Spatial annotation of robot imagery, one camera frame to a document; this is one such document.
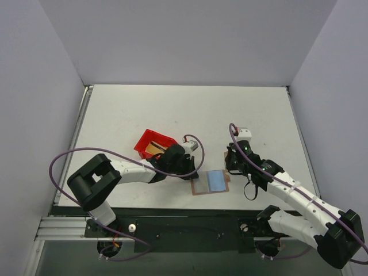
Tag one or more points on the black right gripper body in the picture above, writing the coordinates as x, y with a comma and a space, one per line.
232, 162

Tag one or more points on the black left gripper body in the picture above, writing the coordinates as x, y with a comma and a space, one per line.
189, 165

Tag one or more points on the tan leather card holder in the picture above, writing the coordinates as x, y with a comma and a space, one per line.
210, 182

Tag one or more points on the red plastic bin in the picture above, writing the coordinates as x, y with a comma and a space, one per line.
147, 137

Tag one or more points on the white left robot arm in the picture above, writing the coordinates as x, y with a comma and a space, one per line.
96, 179

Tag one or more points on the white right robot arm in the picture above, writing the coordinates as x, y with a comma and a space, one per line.
336, 235

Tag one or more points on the gold card in bin upper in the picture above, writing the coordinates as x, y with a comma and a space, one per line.
153, 148

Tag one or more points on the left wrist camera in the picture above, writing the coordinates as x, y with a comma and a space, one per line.
190, 146

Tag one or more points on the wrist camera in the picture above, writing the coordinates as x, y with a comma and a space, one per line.
190, 146
243, 134

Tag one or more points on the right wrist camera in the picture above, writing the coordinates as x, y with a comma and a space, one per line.
243, 134

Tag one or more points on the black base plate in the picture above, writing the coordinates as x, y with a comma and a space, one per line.
186, 230

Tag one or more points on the aluminium frame rail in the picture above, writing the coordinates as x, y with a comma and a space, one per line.
64, 229

